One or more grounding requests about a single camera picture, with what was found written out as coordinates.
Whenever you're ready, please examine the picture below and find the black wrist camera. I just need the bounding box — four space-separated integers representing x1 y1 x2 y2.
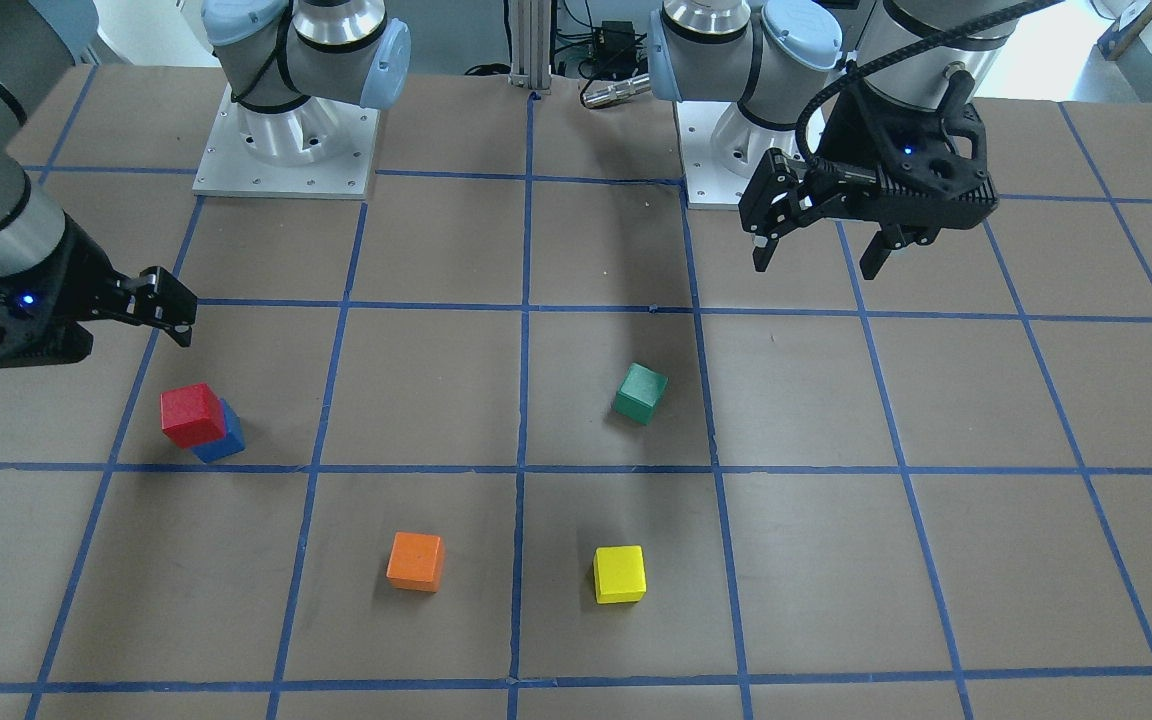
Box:
829 67 998 229
0 262 93 369

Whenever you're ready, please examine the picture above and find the orange wooden block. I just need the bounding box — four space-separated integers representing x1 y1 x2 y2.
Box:
385 530 445 593

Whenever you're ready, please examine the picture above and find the blue wooden block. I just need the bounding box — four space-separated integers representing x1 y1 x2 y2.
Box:
191 397 247 464

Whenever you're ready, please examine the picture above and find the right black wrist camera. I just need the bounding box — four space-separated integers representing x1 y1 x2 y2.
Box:
0 262 93 369

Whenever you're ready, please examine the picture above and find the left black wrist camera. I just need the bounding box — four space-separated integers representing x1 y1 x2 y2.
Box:
829 67 998 229

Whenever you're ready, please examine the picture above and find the yellow wooden block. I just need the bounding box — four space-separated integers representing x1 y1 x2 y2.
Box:
593 544 646 605

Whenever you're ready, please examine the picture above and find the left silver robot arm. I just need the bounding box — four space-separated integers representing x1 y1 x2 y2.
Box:
646 1 1044 279

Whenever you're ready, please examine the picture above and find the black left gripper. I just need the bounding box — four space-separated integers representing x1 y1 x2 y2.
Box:
738 85 937 281

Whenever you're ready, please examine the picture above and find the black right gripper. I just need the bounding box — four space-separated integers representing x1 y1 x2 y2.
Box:
61 217 198 348

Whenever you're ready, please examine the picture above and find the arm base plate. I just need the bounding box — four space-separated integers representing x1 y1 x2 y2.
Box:
675 101 794 210
192 91 381 200

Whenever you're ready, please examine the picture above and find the red wooden block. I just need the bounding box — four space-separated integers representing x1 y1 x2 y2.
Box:
159 382 227 448

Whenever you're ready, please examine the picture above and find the green wooden block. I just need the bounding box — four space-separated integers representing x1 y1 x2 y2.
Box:
612 363 669 425

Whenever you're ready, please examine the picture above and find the aluminium frame post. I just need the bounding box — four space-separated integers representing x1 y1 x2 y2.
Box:
506 0 556 94

